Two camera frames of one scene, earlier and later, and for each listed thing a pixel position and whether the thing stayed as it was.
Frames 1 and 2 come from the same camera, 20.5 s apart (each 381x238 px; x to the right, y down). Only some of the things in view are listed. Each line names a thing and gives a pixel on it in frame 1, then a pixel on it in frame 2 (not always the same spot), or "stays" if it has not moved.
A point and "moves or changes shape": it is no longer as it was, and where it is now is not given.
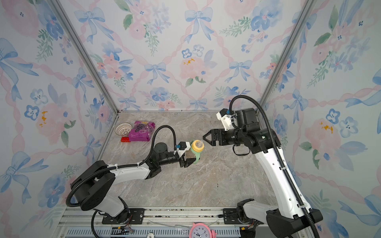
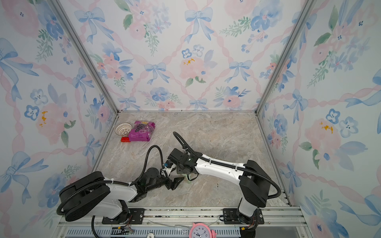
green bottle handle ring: (197, 155) moves or changes shape
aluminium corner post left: (86, 54) stays
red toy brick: (125, 139) stays
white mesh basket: (123, 129) stays
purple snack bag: (142, 131) stays
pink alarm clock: (200, 230) stays
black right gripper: (215, 133) to (178, 171)
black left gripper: (188, 162) to (175, 184)
